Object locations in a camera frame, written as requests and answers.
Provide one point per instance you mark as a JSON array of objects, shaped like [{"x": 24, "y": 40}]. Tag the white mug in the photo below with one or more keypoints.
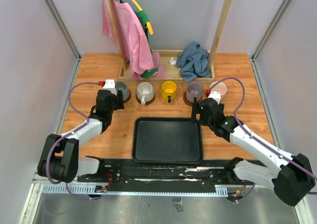
[{"x": 145, "y": 88}]

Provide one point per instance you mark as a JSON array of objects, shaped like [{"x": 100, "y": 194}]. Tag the wooden clothes rack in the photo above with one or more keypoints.
[{"x": 171, "y": 71}]

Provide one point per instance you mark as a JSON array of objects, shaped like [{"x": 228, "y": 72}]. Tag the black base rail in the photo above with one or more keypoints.
[{"x": 128, "y": 177}]

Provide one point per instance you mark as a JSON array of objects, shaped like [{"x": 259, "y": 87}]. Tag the blue crumpled shirt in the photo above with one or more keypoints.
[{"x": 193, "y": 63}]

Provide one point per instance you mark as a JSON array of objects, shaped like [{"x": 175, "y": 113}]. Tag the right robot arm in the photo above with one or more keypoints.
[{"x": 289, "y": 176}]

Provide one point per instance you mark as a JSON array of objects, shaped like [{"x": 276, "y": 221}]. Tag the pink mug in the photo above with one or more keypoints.
[{"x": 221, "y": 87}]

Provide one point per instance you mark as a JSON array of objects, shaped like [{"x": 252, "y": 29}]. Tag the woven rattan coaster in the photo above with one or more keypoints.
[{"x": 166, "y": 102}]

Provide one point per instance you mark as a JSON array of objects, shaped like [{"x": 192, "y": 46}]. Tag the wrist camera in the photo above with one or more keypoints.
[
  {"x": 109, "y": 84},
  {"x": 214, "y": 94}
]

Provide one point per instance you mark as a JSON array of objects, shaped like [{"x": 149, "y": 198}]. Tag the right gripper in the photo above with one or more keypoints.
[{"x": 196, "y": 109}]

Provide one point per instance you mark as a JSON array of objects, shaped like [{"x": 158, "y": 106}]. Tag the plain brown wooden coaster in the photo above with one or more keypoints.
[{"x": 145, "y": 99}]

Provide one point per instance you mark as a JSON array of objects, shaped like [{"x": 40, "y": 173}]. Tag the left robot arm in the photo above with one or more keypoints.
[{"x": 59, "y": 161}]

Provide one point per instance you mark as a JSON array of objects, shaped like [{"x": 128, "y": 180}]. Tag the purple mug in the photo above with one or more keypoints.
[{"x": 194, "y": 91}]

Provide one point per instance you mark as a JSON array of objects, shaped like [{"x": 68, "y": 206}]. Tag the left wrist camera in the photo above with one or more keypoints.
[{"x": 109, "y": 84}]

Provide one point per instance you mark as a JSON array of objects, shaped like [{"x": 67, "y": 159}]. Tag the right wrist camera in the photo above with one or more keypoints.
[{"x": 214, "y": 94}]

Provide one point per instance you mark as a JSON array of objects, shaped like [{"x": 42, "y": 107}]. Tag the white clip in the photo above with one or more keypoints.
[{"x": 172, "y": 61}]

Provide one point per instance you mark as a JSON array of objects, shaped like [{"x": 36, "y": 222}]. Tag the green garment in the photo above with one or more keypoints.
[{"x": 144, "y": 20}]

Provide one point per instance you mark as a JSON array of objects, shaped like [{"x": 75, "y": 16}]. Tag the black serving tray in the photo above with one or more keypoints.
[{"x": 167, "y": 140}]

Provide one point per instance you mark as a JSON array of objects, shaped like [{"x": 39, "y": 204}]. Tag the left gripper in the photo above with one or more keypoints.
[{"x": 119, "y": 100}]

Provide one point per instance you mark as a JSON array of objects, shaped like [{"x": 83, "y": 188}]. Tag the grooved dark wooden coaster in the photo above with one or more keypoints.
[{"x": 185, "y": 98}]

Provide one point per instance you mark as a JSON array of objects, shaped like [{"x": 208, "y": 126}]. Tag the yellow mug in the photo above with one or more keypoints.
[{"x": 168, "y": 90}]

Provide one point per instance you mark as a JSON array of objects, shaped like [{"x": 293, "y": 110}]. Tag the far left wooden coaster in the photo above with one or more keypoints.
[{"x": 128, "y": 98}]

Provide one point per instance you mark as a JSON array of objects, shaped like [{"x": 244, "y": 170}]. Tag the pink shirt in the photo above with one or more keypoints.
[{"x": 131, "y": 38}]

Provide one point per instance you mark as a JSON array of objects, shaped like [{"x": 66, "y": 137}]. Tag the grey mug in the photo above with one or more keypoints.
[{"x": 122, "y": 87}]

